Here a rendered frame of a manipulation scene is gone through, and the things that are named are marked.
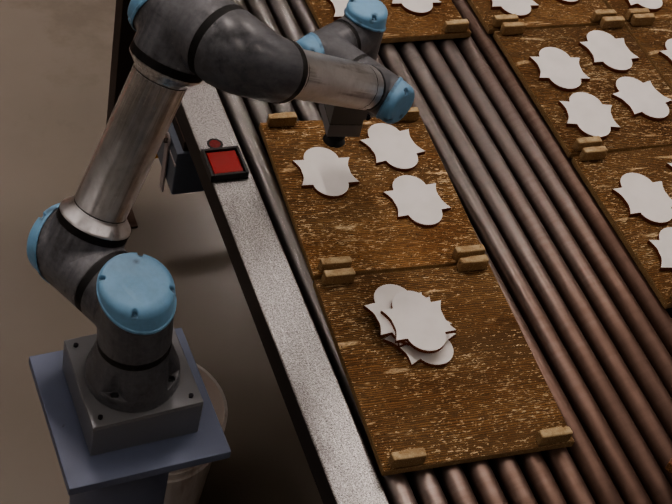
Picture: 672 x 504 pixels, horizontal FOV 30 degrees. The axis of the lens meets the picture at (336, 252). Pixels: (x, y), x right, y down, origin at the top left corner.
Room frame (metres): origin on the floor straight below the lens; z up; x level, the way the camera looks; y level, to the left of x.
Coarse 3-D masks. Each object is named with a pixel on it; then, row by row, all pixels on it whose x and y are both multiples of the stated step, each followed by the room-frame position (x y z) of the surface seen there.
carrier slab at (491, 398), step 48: (336, 288) 1.53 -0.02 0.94; (432, 288) 1.59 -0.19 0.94; (480, 288) 1.63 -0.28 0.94; (336, 336) 1.42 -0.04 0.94; (480, 336) 1.51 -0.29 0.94; (384, 384) 1.34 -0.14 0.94; (432, 384) 1.37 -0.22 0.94; (480, 384) 1.40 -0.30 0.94; (528, 384) 1.43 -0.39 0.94; (384, 432) 1.25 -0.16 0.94; (432, 432) 1.27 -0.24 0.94; (480, 432) 1.30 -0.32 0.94; (528, 432) 1.33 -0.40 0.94
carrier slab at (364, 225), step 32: (288, 128) 1.91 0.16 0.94; (320, 128) 1.94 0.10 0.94; (416, 128) 2.02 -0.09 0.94; (288, 160) 1.82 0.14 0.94; (352, 160) 1.87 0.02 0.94; (288, 192) 1.73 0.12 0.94; (352, 192) 1.78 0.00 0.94; (448, 192) 1.86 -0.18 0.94; (320, 224) 1.67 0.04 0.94; (352, 224) 1.70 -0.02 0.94; (384, 224) 1.72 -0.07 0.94; (448, 224) 1.77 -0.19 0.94; (320, 256) 1.59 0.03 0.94; (352, 256) 1.61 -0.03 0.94; (384, 256) 1.64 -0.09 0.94; (416, 256) 1.66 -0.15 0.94; (448, 256) 1.68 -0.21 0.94
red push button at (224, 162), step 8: (216, 152) 1.79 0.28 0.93; (224, 152) 1.80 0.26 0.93; (232, 152) 1.80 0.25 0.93; (208, 160) 1.77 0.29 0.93; (216, 160) 1.77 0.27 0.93; (224, 160) 1.78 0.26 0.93; (232, 160) 1.78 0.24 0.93; (216, 168) 1.75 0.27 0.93; (224, 168) 1.75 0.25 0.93; (232, 168) 1.76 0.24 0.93; (240, 168) 1.77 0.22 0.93
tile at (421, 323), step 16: (400, 304) 1.50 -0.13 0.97; (416, 304) 1.51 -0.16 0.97; (432, 304) 1.52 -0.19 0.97; (400, 320) 1.46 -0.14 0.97; (416, 320) 1.47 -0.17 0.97; (432, 320) 1.48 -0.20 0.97; (400, 336) 1.43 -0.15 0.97; (416, 336) 1.44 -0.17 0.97; (432, 336) 1.45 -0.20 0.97; (432, 352) 1.42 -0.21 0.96
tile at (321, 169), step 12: (312, 156) 1.84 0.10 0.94; (324, 156) 1.85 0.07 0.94; (336, 156) 1.86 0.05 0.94; (300, 168) 1.80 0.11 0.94; (312, 168) 1.81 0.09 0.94; (324, 168) 1.82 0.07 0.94; (336, 168) 1.82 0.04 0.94; (348, 168) 1.83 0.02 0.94; (312, 180) 1.77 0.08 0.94; (324, 180) 1.78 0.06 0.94; (336, 180) 1.79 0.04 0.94; (348, 180) 1.80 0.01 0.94; (324, 192) 1.75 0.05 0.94; (336, 192) 1.76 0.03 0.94
